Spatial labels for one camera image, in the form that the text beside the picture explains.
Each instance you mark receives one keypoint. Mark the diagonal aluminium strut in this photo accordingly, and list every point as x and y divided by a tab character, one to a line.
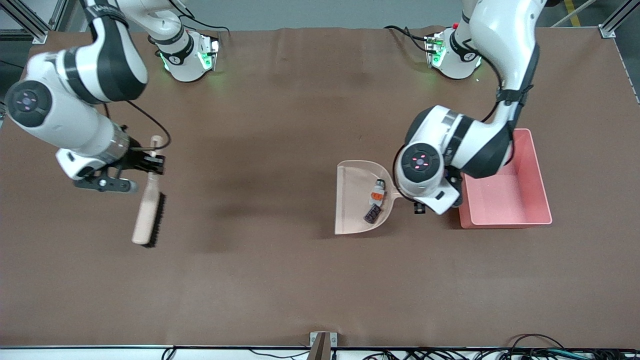
572	14

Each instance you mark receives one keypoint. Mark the beige hand brush black bristles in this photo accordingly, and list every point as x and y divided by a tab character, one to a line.
145	220

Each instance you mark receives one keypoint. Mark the white table edge rail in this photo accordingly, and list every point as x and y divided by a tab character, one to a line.
100	354

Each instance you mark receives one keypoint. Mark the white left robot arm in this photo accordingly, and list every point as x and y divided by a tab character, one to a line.
505	40

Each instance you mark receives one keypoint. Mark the beige plastic dustpan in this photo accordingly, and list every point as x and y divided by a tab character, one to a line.
352	200

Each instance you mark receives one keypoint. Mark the white push button switch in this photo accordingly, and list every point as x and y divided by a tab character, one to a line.
377	195

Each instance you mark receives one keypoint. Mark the small black chip block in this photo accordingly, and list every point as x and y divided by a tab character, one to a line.
372	214

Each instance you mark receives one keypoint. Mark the pink plastic bin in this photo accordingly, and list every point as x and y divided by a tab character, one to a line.
520	200

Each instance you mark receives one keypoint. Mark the metal table edge bracket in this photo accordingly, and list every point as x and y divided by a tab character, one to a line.
323	345

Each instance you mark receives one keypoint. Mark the aluminium frame corner post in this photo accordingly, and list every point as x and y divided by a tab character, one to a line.
617	17
25	22

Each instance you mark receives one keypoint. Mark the brown table cover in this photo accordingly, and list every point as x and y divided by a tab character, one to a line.
250	275

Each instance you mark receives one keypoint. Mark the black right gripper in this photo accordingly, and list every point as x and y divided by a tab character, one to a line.
136	161

